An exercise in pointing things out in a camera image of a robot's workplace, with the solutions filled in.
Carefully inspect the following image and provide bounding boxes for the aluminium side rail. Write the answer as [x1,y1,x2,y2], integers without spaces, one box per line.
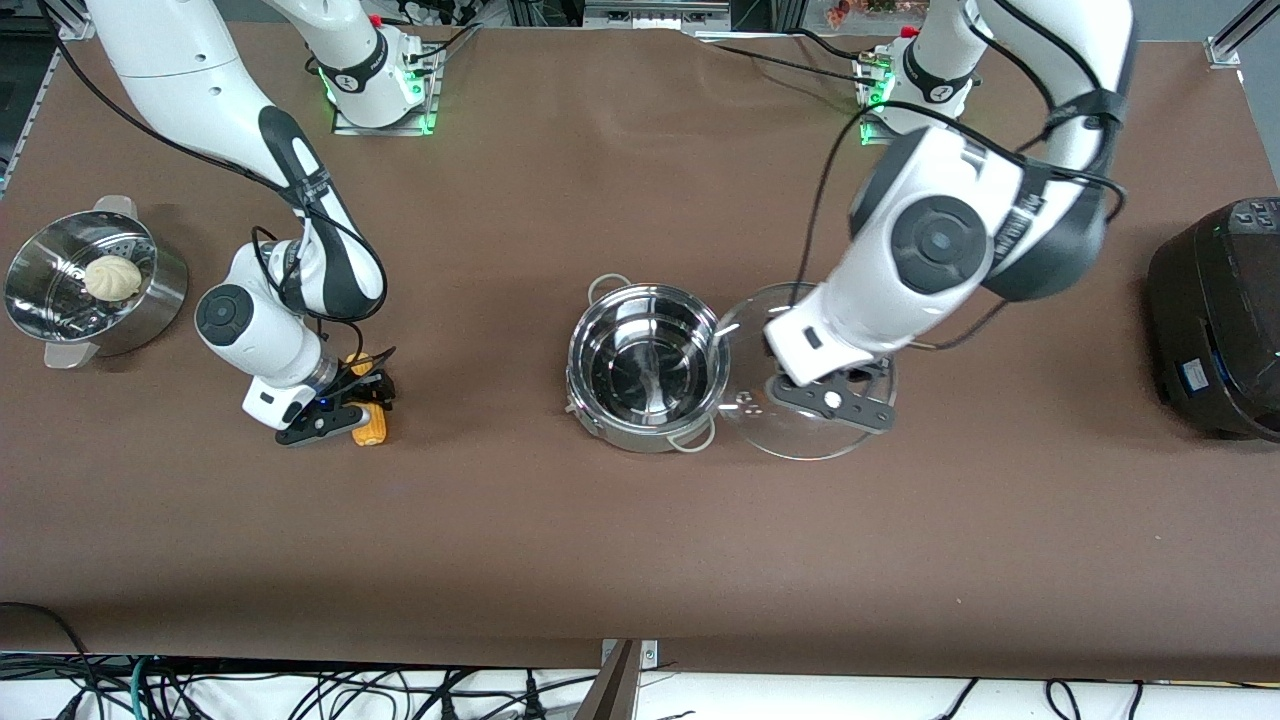
[0,40,61,201]

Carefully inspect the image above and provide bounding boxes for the steel steamer pot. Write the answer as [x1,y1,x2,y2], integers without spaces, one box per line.
[3,195,189,369]

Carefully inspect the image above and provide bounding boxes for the aluminium frame profile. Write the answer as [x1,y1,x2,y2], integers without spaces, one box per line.
[1205,0,1280,69]
[45,0,91,41]

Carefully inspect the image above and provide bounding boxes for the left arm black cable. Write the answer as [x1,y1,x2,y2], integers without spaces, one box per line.
[793,0,1131,351]

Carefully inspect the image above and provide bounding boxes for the stainless steel pot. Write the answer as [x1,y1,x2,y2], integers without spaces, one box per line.
[565,273,726,456]

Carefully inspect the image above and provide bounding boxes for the yellow corn cob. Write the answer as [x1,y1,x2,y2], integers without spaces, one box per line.
[345,352,391,447]

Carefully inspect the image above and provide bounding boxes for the black base cable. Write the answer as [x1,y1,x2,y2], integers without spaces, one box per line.
[790,28,869,63]
[712,42,879,89]
[405,25,481,76]

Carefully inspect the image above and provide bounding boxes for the grey metal box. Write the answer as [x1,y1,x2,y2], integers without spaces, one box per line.
[583,0,736,36]

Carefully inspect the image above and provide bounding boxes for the white steamed bun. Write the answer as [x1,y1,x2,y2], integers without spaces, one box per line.
[83,254,143,303]

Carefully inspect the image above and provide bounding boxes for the glass pot lid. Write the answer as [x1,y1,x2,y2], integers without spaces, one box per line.
[715,283,898,461]

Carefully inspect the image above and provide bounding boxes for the colourful flowers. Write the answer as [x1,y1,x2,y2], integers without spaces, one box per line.
[825,0,926,26]

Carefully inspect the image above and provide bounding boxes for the black rice cooker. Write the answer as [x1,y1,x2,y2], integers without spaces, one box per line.
[1147,197,1280,443]

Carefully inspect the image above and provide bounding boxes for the brown table cover sheet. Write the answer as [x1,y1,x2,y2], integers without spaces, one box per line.
[0,18,1280,681]

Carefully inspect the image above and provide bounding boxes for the grey metal bar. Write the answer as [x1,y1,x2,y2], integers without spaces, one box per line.
[575,640,641,720]

